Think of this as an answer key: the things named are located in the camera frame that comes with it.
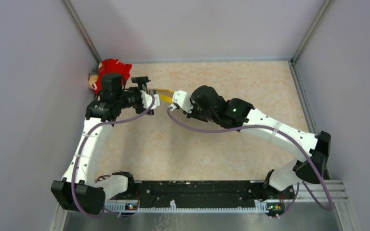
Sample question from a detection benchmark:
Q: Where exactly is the red crumpled cloth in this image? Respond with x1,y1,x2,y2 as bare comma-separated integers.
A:
88,58,132,95

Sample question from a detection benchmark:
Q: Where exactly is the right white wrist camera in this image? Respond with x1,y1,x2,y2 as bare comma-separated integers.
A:
170,90,193,113

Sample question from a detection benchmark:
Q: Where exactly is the purple cable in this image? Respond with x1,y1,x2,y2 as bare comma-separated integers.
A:
167,106,334,219
71,93,156,219

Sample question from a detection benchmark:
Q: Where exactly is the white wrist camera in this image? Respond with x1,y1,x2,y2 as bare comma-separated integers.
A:
170,90,193,113
140,90,160,110

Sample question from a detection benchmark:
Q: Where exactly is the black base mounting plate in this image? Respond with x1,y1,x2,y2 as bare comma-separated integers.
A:
109,180,294,210

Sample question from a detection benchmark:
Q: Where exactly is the yellow wooden picture frame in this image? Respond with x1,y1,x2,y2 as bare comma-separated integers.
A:
154,89,174,104

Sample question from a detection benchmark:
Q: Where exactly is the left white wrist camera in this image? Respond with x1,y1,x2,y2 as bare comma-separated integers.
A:
140,90,160,110

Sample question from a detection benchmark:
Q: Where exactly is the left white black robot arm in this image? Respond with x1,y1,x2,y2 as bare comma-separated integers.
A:
51,73,160,218

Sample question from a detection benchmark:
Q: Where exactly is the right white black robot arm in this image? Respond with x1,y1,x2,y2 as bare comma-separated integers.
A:
173,85,331,198

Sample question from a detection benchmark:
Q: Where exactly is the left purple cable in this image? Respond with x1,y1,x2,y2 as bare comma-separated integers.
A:
71,93,156,219

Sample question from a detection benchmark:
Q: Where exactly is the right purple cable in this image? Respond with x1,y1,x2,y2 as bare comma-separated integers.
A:
167,106,334,219

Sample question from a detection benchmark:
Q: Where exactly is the aluminium rail with cable duct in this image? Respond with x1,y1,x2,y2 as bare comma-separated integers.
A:
105,180,348,216

